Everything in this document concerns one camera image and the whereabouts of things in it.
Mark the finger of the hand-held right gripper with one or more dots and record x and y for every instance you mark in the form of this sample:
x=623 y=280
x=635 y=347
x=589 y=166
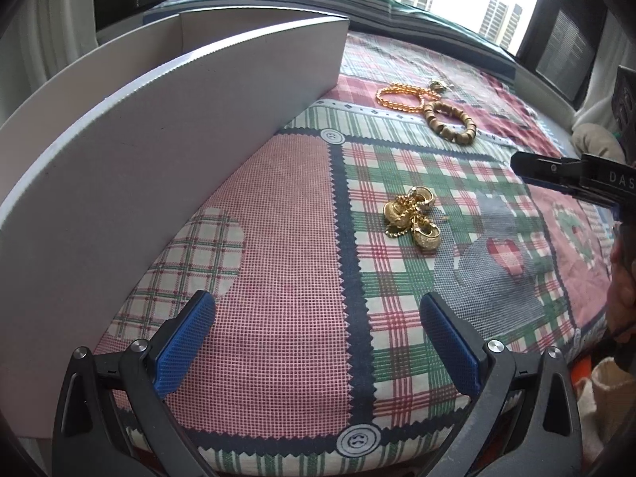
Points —
x=546 y=166
x=571 y=191

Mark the dark window blind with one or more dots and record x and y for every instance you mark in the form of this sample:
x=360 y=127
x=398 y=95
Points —
x=564 y=54

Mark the gold earrings cluster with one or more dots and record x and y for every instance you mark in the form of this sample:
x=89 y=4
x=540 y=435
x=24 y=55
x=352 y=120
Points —
x=413 y=218

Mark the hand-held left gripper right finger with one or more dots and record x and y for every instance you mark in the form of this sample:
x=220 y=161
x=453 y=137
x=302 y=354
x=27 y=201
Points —
x=449 y=348

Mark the patchwork plaid cloth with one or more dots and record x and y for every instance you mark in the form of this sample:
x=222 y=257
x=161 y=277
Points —
x=278 y=283

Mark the person's right hand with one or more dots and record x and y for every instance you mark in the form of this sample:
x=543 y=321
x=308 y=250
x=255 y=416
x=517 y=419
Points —
x=625 y=278

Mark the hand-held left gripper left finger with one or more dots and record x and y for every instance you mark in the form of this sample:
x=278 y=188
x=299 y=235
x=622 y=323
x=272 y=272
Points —
x=185 y=343

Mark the white curtain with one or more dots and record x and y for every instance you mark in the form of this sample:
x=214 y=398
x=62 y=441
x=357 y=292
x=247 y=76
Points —
x=54 y=35
x=603 y=74

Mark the cream knitted cloth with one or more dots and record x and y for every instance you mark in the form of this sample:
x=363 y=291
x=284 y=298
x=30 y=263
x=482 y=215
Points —
x=613 y=387

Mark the beige cloth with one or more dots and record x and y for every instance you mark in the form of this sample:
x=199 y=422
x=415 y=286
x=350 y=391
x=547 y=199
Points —
x=596 y=141

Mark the grey cardboard box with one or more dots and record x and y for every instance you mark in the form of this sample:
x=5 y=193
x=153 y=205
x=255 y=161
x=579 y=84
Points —
x=124 y=184

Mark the slim apartment tower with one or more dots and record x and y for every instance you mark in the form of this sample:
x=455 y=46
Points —
x=501 y=19

